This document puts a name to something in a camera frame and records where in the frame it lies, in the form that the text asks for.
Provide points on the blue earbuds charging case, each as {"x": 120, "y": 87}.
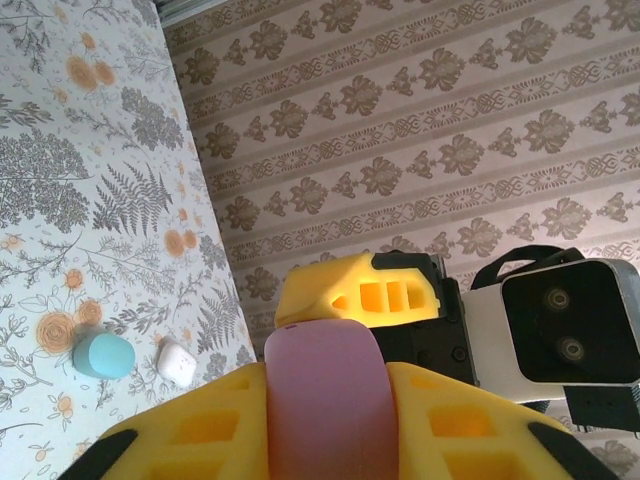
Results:
{"x": 102, "y": 356}

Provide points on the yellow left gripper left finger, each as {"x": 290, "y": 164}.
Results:
{"x": 200, "y": 425}

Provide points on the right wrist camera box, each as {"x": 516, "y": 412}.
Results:
{"x": 565, "y": 320}

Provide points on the pink earbuds charging case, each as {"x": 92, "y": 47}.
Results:
{"x": 325, "y": 400}

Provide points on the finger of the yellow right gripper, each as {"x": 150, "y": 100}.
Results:
{"x": 320, "y": 290}

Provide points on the white earbuds charging case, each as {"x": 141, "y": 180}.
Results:
{"x": 176, "y": 361}

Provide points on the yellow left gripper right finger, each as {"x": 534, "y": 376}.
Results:
{"x": 450, "y": 425}

